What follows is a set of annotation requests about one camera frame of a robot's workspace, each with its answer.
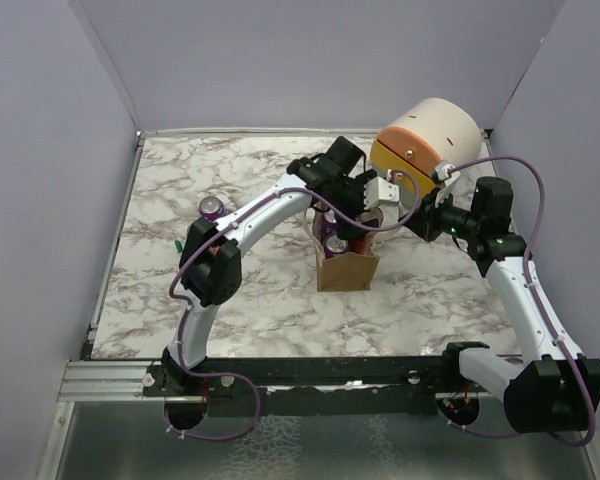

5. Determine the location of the metal front plate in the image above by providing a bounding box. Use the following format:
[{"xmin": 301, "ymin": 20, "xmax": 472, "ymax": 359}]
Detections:
[{"xmin": 39, "ymin": 360, "xmax": 600, "ymax": 479}]

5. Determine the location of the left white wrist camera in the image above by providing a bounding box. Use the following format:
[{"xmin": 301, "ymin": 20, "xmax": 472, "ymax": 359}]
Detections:
[{"xmin": 363, "ymin": 177, "xmax": 400, "ymax": 210}]

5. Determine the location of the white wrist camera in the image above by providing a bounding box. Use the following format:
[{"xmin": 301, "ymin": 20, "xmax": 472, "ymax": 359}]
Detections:
[
  {"xmin": 431, "ymin": 160, "xmax": 461, "ymax": 207},
  {"xmin": 363, "ymin": 177, "xmax": 400, "ymax": 210}
]

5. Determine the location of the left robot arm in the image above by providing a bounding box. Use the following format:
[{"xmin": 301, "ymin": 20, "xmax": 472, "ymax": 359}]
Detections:
[{"xmin": 161, "ymin": 136, "xmax": 379, "ymax": 395}]

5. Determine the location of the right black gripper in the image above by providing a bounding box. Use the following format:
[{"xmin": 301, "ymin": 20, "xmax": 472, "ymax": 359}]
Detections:
[{"xmin": 399, "ymin": 186, "xmax": 481, "ymax": 243}]

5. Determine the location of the round drawer cabinet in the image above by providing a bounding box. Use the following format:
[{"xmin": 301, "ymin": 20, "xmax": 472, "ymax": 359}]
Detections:
[{"xmin": 370, "ymin": 98, "xmax": 482, "ymax": 209}]

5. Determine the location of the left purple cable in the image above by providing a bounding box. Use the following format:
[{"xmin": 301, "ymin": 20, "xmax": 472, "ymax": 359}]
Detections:
[{"xmin": 168, "ymin": 169, "xmax": 421, "ymax": 381}]

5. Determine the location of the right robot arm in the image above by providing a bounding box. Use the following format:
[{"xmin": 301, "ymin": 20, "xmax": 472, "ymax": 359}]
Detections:
[{"xmin": 407, "ymin": 177, "xmax": 600, "ymax": 437}]

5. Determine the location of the purple fanta can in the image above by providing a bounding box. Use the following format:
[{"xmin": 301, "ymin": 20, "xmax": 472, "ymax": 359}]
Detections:
[
  {"xmin": 321, "ymin": 210, "xmax": 337, "ymax": 241},
  {"xmin": 323, "ymin": 233, "xmax": 349, "ymax": 259}
]

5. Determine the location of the purple Fanta can front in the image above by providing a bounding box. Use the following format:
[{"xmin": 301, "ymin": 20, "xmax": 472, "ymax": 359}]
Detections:
[{"xmin": 321, "ymin": 210, "xmax": 337, "ymax": 241}]

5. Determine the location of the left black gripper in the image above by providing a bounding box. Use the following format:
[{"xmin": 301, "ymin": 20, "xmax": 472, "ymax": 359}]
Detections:
[{"xmin": 329, "ymin": 171, "xmax": 379, "ymax": 240}]

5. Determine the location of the red cola can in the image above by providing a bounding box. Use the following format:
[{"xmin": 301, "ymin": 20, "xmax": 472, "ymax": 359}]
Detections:
[{"xmin": 348, "ymin": 234, "xmax": 374, "ymax": 255}]

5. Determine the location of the purple can by cola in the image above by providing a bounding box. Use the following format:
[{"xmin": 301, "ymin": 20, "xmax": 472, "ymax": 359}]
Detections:
[{"xmin": 198, "ymin": 196, "xmax": 227, "ymax": 222}]

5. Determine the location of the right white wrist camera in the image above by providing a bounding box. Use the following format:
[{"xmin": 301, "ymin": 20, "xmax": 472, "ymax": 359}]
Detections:
[{"xmin": 431, "ymin": 160, "xmax": 461, "ymax": 207}]

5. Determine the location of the brown canvas tote bag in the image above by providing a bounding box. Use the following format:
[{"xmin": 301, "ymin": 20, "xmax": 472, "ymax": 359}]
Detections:
[{"xmin": 301, "ymin": 202, "xmax": 398, "ymax": 292}]

